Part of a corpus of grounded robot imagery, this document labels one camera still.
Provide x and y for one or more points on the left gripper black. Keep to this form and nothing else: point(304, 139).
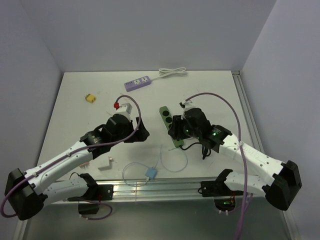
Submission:
point(141, 136)

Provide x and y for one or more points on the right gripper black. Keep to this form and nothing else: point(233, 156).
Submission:
point(175, 131)

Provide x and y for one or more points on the blue USB charger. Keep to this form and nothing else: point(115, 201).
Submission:
point(151, 173)

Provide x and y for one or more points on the white plug adapter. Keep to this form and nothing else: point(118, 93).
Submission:
point(104, 164)

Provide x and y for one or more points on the yellow plug adapter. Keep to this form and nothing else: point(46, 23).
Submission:
point(90, 98)

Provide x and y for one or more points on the green power strip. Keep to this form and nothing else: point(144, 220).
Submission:
point(167, 120)

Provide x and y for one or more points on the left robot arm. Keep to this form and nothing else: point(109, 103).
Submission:
point(89, 147)

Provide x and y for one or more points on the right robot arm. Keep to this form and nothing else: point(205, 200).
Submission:
point(277, 181)

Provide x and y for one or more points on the pink plug adapter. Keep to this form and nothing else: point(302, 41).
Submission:
point(84, 165)

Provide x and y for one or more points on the purple power strip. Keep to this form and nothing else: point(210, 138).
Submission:
point(137, 83)

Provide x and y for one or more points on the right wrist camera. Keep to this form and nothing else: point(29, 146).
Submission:
point(186, 105)

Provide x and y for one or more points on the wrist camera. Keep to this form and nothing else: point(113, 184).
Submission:
point(186, 105)
point(124, 109)

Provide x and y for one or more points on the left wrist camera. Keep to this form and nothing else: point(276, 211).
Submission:
point(124, 109)

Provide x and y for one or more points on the aluminium front rail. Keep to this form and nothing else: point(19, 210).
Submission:
point(155, 191)

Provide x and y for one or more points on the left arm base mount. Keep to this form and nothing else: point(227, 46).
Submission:
point(91, 203)

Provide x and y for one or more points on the aluminium side rail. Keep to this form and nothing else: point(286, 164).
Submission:
point(248, 115)

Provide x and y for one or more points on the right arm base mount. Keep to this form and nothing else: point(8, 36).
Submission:
point(226, 198)

